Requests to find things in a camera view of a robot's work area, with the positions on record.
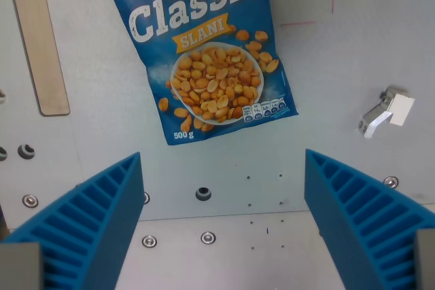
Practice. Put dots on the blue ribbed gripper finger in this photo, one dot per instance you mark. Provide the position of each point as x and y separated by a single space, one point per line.
360 215
85 222

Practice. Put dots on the silver table screw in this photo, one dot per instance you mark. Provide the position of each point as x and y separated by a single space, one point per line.
149 241
208 237
391 181
30 200
146 197

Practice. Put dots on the wooden strip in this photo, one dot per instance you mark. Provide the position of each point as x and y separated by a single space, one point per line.
39 38

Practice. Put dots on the blue peanut snack bag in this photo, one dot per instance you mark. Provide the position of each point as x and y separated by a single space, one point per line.
210 52

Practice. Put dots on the metal bracket with white tag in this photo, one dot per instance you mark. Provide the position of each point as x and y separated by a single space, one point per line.
385 110

